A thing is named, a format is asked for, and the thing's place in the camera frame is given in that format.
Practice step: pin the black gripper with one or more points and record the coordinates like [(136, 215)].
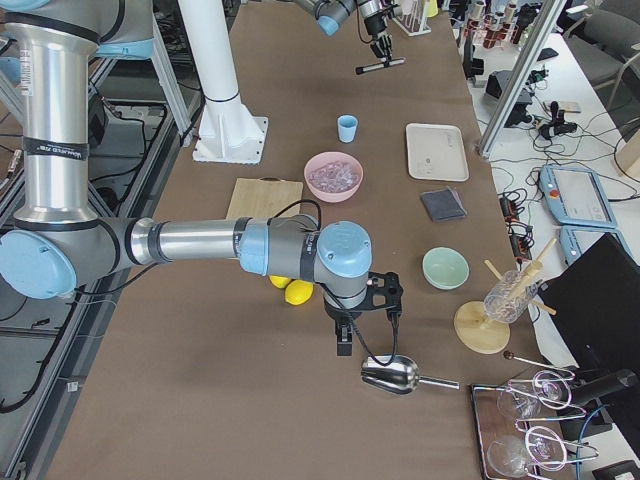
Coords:
[(336, 314), (372, 23)]

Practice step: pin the steel muddler black tip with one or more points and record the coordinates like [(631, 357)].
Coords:
[(389, 63)]

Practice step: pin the light blue plastic cup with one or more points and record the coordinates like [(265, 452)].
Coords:
[(347, 126)]

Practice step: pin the pile of clear ice cubes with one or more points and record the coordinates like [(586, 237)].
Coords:
[(335, 177)]

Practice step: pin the pink cup in rack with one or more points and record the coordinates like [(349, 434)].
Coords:
[(406, 6)]

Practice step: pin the yellow cup in rack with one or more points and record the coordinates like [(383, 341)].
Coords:
[(431, 8)]

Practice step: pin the steel ice scoop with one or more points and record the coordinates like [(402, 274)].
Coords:
[(399, 375)]

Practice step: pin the wooden cup stand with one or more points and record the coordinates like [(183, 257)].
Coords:
[(483, 335)]

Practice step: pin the lower whole yellow lemon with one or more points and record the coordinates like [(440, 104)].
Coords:
[(298, 292)]

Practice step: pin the whole yellow lemon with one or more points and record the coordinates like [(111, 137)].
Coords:
[(298, 292), (279, 282)]

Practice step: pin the upper whole yellow lemon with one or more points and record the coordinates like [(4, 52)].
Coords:
[(279, 282)]

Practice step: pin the green ceramic bowl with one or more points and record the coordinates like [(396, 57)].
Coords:
[(445, 268)]

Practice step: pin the cream rabbit serving tray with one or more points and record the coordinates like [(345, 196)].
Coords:
[(436, 152)]

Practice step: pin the pink bowl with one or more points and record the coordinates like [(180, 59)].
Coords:
[(324, 158)]

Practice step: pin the wooden cutting board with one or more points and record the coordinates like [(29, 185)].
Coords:
[(262, 198)]

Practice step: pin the grey folded cloth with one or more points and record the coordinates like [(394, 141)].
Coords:
[(443, 205)]

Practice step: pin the clear glass on stand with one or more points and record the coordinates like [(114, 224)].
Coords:
[(505, 303)]

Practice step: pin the black tray with glasses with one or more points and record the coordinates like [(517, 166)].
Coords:
[(517, 426)]

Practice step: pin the upper blue teach pendant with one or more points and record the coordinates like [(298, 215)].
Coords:
[(575, 196)]

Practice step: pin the blue teach pendant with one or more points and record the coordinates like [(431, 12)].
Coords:
[(575, 240), (575, 196)]

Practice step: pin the lower blue teach pendant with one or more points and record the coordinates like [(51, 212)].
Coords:
[(575, 240)]

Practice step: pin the black monitor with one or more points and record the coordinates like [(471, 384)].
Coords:
[(597, 307)]

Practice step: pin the white wire cup rack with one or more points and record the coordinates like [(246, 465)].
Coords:
[(416, 23)]

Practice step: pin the aluminium frame post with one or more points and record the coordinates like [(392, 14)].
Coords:
[(542, 27)]

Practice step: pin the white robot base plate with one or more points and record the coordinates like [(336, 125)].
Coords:
[(228, 132)]

